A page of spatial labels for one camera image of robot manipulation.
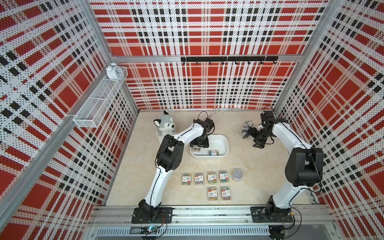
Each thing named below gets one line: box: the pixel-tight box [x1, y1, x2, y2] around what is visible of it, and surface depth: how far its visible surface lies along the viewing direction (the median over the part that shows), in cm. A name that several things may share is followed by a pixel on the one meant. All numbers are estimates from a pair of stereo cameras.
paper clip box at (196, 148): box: [193, 145, 201, 152], surface depth 98 cm
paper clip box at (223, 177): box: [219, 171, 229, 184], surface depth 86 cm
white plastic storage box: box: [190, 134, 229, 157], surface depth 98 cm
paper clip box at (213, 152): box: [208, 150, 219, 156], surface depth 96 cm
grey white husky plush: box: [153, 110, 177, 143], surface depth 91 cm
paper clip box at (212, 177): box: [207, 171, 217, 184], surface depth 86 cm
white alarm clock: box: [105, 62, 124, 80], surface depth 82 cm
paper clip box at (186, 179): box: [182, 172, 192, 187], surface depth 85 cm
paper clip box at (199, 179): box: [194, 172, 204, 186], surface depth 85 cm
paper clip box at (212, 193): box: [207, 187, 218, 201], surface depth 80 cm
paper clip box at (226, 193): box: [221, 186, 231, 201], surface depth 80 cm
